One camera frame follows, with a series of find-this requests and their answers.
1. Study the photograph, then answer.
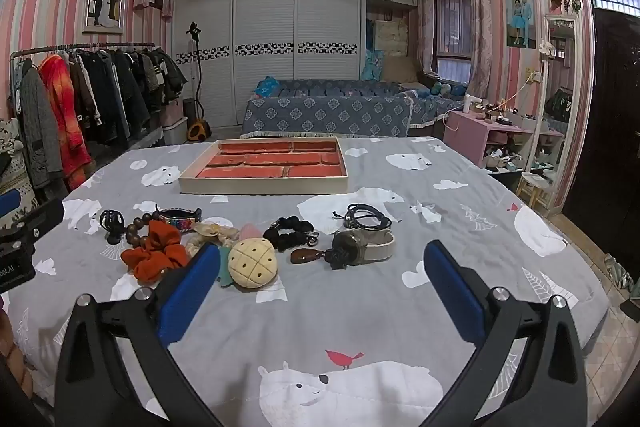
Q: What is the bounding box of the metal clothes rack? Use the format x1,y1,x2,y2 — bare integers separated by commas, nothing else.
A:
9,41,157,72

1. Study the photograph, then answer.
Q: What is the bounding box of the blue printed bag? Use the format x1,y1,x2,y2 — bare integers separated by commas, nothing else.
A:
254,76,282,100

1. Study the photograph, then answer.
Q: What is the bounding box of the pink floral curtain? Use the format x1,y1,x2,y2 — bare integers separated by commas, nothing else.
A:
467,0,495,96
416,0,437,76

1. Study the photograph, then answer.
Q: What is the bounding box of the garment steamer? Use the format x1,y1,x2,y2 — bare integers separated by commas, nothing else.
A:
184,20,214,142

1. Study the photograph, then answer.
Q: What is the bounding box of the pink cabinet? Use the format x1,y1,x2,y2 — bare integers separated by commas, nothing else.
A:
443,109,564,174

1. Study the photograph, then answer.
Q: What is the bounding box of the pair of shoes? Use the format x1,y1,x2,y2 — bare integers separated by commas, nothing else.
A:
602,253,637,291

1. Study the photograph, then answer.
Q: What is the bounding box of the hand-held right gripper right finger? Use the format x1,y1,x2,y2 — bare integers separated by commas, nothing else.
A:
417,239,588,427

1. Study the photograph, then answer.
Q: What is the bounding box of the black claw hair clip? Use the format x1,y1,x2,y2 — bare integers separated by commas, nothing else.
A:
98,209,127,244

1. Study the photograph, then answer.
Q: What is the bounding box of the black scrunchie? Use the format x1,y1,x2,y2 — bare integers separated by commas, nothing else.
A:
263,215,320,253

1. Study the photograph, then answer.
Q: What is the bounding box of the black cord bracelet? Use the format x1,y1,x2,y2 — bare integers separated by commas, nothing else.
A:
332,203,393,231

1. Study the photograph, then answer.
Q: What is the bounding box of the beige wristband with black knot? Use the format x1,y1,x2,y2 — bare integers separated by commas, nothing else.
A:
324,229,397,270

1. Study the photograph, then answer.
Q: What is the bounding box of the white plush toy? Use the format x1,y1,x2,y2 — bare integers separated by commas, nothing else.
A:
0,117,26,158

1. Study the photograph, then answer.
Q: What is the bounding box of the orange scrunchie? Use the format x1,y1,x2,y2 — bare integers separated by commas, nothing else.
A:
120,220,189,286

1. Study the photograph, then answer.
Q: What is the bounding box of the person's left forearm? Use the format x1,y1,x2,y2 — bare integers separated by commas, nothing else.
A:
0,297,33,408

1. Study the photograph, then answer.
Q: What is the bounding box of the brown wooden bead bracelet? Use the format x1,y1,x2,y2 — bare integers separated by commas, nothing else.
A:
124,213,162,250

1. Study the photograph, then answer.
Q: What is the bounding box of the white wardrobe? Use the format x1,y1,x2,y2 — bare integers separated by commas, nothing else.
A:
171,0,419,132

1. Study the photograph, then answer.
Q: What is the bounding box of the barred window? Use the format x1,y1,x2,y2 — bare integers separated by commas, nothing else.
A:
432,0,474,86

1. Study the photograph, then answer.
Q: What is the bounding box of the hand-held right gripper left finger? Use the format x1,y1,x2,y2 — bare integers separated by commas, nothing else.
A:
54,243,236,427

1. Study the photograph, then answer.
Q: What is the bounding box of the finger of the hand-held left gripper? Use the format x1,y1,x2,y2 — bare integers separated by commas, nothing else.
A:
0,190,23,220
0,198,66,258

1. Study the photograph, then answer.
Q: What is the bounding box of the brick pattern tray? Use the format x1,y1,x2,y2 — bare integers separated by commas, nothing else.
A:
179,138,350,196

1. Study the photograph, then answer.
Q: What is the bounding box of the wall poster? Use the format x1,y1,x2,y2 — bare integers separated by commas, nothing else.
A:
504,0,537,50

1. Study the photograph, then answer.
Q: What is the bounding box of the bed with blue patterned cover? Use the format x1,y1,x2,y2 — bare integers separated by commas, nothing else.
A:
240,76,472,140

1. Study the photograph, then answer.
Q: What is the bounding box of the colourful embroidered bracelet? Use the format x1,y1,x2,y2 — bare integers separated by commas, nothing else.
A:
153,205,202,234

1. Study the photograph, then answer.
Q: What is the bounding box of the row of hanging clothes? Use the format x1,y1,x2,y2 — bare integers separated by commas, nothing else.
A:
9,46,189,194

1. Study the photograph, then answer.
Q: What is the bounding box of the dark wooden door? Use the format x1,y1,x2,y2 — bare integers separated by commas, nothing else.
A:
561,0,640,229

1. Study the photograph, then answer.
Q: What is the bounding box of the beige scrunchie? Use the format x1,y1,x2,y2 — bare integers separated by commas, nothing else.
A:
186,219,242,259

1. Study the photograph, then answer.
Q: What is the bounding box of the stack of folded bedding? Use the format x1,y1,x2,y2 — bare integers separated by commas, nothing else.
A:
366,19,412,84

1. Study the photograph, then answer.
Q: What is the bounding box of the pink storage box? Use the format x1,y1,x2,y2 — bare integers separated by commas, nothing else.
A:
159,99,189,146

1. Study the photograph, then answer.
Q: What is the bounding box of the white standing mirror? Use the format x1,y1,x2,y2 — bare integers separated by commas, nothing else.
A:
515,14,587,217

